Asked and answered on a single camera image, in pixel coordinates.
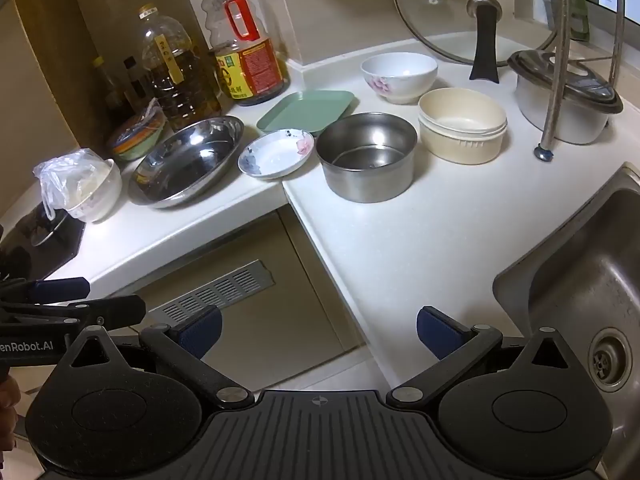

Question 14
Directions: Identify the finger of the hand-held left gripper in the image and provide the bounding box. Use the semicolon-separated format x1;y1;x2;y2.
0;276;92;306
0;295;147;331

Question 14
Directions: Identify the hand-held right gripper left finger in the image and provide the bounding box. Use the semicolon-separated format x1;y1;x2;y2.
60;304;256;409

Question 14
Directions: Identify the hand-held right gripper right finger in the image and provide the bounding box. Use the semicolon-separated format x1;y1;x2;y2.
387;305;581;408

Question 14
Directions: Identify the large shallow steel plate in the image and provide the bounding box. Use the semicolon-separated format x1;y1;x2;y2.
128;115;245;210

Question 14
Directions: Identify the steel bowl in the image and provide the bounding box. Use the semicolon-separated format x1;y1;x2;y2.
315;112;418;204

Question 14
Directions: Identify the cream plastic bowl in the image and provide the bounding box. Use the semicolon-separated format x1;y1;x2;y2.
417;87;508;165

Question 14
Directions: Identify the green square plate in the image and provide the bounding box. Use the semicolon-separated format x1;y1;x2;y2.
256;89;356;136

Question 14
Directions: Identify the cabinet vent grille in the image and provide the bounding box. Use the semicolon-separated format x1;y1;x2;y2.
148;259;276;329

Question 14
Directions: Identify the black gas stove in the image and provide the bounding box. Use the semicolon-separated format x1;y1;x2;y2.
0;204;87;283

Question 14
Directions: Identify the beige cabinet door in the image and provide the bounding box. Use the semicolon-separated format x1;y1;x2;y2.
107;207;369;411

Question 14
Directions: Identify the white bowl with plastic bag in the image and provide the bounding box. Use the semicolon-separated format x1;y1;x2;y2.
33;148;108;221

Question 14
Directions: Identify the steel sink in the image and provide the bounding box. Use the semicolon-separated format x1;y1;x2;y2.
492;162;640;480

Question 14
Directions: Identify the striped bowl with plastic wrap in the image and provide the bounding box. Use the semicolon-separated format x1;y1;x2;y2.
106;104;167;162

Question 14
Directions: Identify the sink drain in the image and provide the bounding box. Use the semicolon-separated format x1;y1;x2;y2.
587;328;634;394

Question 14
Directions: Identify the small floral saucer plate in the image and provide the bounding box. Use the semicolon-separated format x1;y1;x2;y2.
237;128;315;180

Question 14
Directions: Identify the small dark bottle yellow cap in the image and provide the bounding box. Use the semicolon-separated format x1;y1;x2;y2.
91;56;125;117

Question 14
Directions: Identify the small dark bottle black cap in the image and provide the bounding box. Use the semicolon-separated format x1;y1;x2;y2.
122;56;152;111

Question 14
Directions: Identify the white pot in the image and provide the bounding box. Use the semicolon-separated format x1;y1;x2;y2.
514;76;614;144

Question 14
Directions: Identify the large cooking oil bottle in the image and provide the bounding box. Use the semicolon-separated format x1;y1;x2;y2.
140;4;222;132

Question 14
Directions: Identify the white floral bowl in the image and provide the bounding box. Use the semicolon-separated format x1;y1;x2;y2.
360;52;439;105

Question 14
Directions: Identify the red-label oil bottle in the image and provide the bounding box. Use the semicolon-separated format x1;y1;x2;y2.
201;0;292;107

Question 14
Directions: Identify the green board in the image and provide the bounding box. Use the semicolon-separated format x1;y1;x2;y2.
569;0;602;42

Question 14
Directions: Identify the flexible metal hose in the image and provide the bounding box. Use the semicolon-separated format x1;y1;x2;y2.
533;0;577;162

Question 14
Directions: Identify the glass pot lid black handle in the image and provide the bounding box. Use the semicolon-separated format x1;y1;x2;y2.
393;0;562;84

